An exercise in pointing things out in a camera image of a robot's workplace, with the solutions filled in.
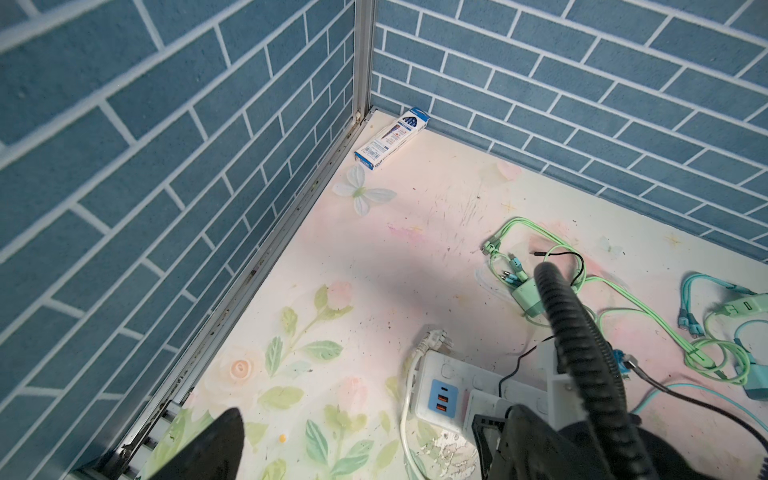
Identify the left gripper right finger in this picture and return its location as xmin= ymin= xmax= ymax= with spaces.
xmin=488 ymin=404 xmax=609 ymax=479

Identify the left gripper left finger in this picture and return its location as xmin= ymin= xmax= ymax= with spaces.
xmin=150 ymin=408 xmax=245 ymax=480

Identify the white power strip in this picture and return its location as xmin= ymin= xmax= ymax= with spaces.
xmin=411 ymin=351 xmax=549 ymax=437

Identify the white three-pin plug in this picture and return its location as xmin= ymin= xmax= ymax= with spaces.
xmin=416 ymin=329 xmax=452 ymax=356

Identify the teal plug adapter right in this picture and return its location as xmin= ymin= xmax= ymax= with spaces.
xmin=743 ymin=356 xmax=768 ymax=401

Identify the green charger adapter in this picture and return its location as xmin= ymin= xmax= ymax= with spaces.
xmin=511 ymin=278 xmax=544 ymax=318

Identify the blue white small box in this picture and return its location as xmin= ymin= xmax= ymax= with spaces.
xmin=354 ymin=107 xmax=431 ymax=171

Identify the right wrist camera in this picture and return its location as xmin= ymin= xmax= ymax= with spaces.
xmin=539 ymin=341 xmax=637 ymax=433

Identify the black usb cable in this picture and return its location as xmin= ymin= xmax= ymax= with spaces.
xmin=497 ymin=250 xmax=586 ymax=397

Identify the light green usb cable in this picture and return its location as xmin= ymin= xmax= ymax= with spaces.
xmin=479 ymin=215 xmax=751 ymax=385

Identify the green usb hub cable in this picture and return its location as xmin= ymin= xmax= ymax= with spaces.
xmin=677 ymin=272 xmax=768 ymax=337

